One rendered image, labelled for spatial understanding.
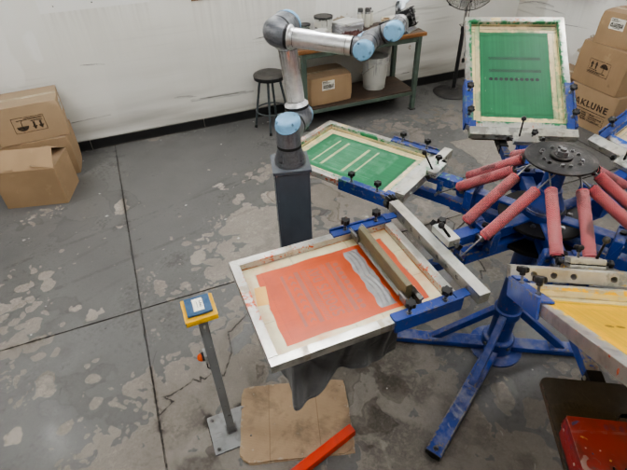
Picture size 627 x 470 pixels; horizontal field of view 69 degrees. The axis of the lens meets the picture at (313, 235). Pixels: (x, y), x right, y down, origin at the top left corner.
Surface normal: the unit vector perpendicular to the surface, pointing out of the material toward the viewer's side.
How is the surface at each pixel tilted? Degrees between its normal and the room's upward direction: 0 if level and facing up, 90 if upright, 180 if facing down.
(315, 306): 0
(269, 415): 0
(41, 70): 90
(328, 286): 0
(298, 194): 90
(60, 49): 90
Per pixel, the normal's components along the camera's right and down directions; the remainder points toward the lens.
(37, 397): -0.03, -0.78
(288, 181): 0.15, 0.62
